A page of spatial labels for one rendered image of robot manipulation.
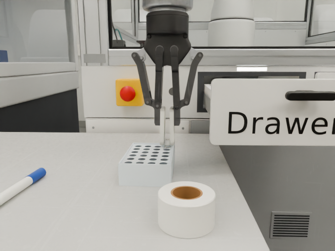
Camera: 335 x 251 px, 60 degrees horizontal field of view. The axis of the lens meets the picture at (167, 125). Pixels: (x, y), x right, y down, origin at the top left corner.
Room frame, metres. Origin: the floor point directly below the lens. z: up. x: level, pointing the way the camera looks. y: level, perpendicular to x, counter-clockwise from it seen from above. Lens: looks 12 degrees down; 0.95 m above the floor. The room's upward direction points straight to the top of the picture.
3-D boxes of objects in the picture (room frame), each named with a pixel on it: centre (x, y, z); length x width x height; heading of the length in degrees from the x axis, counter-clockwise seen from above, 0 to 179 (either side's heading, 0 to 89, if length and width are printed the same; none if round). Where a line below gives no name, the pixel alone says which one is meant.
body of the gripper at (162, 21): (0.54, 0.00, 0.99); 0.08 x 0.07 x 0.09; 86
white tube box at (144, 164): (0.49, 0.03, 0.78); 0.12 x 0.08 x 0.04; 176
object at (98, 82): (1.28, -0.29, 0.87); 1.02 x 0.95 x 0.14; 88
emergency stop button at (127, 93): (0.76, 0.10, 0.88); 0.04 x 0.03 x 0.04; 88
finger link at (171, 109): (0.54, -0.01, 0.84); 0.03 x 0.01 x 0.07; 176
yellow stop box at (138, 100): (0.79, 0.10, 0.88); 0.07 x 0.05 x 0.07; 88
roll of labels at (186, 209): (0.33, -0.02, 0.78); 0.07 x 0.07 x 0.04
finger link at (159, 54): (0.54, 0.02, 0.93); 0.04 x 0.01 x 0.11; 176
